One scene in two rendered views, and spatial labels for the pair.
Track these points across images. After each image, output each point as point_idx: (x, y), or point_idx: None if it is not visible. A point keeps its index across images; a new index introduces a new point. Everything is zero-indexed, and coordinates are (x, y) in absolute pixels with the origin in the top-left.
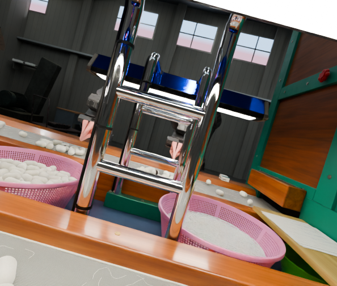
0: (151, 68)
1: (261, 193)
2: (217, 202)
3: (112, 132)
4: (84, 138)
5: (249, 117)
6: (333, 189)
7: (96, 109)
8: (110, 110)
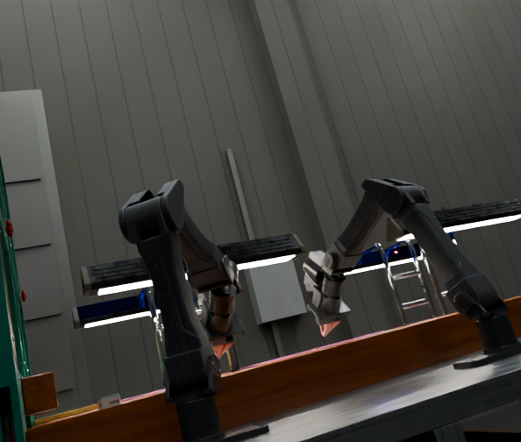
0: None
1: (9, 439)
2: (140, 396)
3: (468, 285)
4: (323, 331)
5: (106, 293)
6: (25, 375)
7: (310, 291)
8: None
